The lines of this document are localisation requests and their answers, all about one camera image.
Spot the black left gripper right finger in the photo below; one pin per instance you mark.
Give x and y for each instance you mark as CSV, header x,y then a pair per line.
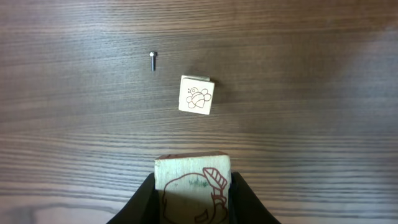
x,y
244,206

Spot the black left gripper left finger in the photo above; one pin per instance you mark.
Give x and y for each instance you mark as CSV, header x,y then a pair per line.
x,y
143,207

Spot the number 8 wooden block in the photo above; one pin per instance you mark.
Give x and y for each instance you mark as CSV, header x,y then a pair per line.
x,y
196,94

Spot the small metal screw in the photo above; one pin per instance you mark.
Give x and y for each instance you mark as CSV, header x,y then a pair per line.
x,y
153,56

